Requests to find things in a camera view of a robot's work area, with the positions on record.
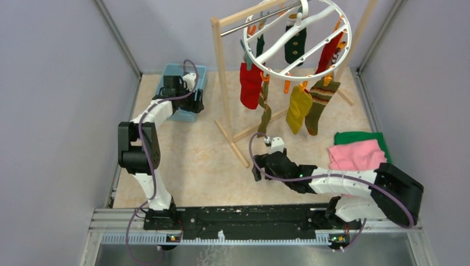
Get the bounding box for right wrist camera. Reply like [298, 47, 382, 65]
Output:
[264, 137, 285, 154]

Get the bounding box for yellow sock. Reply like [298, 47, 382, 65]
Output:
[285, 86, 313, 135]

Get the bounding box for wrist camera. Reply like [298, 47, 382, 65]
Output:
[264, 137, 285, 154]
[182, 72, 197, 90]

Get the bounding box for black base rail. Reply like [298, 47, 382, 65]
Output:
[143, 203, 361, 241]

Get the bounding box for wooden clothes rack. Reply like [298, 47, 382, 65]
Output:
[211, 0, 377, 168]

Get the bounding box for white round sock hanger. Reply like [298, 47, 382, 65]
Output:
[241, 1, 353, 81]

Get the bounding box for green cloth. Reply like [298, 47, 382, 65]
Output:
[334, 131, 392, 163]

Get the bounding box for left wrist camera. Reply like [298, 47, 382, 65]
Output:
[182, 72, 197, 90]

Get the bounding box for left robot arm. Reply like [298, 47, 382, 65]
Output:
[118, 72, 199, 229]

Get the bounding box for pink cloth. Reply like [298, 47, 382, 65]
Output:
[328, 139, 387, 171]

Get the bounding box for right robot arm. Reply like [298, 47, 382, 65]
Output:
[251, 152, 424, 228]

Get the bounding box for dark green sock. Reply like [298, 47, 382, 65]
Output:
[284, 28, 307, 64]

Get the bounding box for light blue plastic basket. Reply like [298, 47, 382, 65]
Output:
[156, 63, 207, 122]

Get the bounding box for olive striped sock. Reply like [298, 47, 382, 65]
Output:
[304, 79, 340, 136]

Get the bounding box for red striped sock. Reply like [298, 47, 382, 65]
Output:
[315, 32, 344, 74]

